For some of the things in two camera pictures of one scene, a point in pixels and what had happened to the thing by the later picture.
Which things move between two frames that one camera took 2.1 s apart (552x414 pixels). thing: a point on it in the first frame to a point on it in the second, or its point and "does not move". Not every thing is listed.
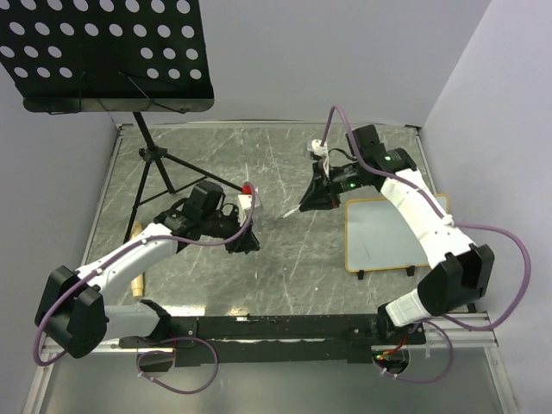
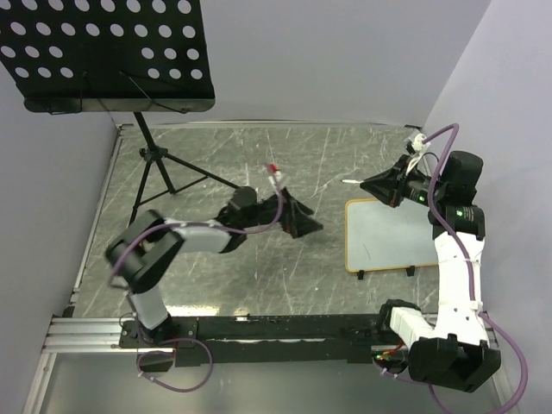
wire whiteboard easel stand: [410, 269] does not move
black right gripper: [323, 193] to [385, 185]
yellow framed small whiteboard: [377, 237] does not move
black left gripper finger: [245, 242] to [297, 219]
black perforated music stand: [68, 56] does not move
